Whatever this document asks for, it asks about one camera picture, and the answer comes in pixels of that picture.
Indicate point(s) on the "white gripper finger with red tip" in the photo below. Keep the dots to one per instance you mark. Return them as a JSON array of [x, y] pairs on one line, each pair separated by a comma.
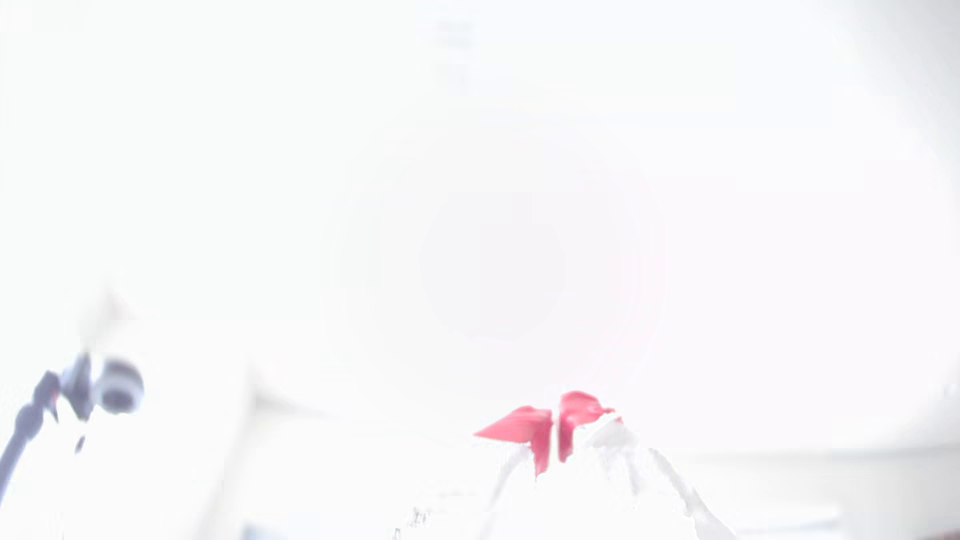
[[529, 427], [576, 416]]

